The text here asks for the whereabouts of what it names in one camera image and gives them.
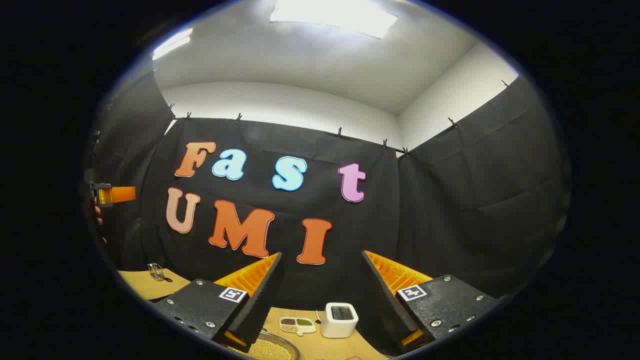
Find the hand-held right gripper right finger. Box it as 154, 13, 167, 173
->
361, 250, 501, 353

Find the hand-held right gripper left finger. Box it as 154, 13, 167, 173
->
152, 251, 286, 354

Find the pile of yellow soybeans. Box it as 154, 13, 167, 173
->
235, 339, 293, 360

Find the steel pot with black handles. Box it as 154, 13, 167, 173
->
227, 330, 302, 360

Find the white divided bean dish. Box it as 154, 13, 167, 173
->
279, 317, 317, 336

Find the white toaster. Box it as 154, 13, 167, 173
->
320, 302, 359, 339

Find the black backdrop cloth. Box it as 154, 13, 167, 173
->
90, 70, 571, 313

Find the ceiling light panel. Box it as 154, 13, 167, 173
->
152, 28, 194, 61
270, 0, 399, 40

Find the row of black clips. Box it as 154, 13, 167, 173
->
167, 79, 512, 157

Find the small metal wire basket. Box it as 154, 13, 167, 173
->
147, 263, 174, 283

